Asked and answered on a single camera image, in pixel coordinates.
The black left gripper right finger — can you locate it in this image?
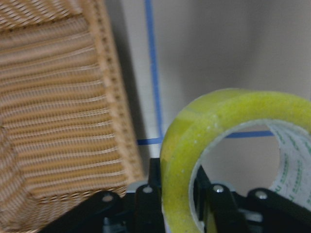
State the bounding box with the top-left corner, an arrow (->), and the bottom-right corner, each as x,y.
194,166 -> 211,218

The yellow clear tape roll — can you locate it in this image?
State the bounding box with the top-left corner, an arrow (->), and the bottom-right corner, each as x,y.
160,88 -> 311,233

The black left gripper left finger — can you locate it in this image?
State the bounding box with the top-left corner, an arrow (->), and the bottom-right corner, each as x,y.
148,158 -> 162,191

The brown wicker basket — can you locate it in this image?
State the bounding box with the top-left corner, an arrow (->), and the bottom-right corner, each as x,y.
0,0 -> 144,233

